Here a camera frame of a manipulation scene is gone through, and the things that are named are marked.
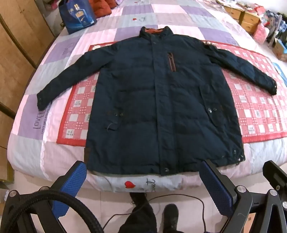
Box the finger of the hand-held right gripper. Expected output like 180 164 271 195
262 160 287 198

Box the wooden nightstand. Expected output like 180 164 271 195
223 4 262 35

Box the orange padded jacket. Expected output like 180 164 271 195
88 0 118 19

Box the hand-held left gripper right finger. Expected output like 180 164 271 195
199 160 287 233

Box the thin black cable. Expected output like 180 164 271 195
102 193 208 233

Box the red checked blanket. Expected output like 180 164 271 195
56 40 287 145

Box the wooden wardrobe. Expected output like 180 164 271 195
0 0 56 180

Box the pile of colourful clothes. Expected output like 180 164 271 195
253 4 287 45

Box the cardboard box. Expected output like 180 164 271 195
272 38 287 61

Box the navy padded jacket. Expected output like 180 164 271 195
36 26 278 177

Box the blue shopping bag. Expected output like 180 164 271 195
59 0 97 35

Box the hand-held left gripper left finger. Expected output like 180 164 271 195
0 161 87 233

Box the person's right shoe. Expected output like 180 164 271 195
163 203 180 233

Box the thick black braided cable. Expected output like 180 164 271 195
0 189 95 233

